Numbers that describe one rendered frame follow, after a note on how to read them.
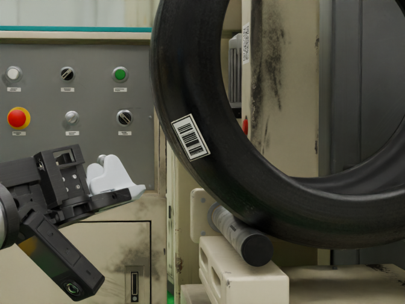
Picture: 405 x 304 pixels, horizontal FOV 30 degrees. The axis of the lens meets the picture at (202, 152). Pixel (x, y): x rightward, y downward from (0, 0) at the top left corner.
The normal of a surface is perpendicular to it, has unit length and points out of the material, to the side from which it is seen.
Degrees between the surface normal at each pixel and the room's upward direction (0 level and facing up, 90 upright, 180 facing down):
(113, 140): 90
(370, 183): 81
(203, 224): 90
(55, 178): 70
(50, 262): 124
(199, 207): 90
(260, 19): 90
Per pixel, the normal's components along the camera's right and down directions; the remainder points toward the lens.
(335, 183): 0.07, -0.12
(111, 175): 0.69, -0.31
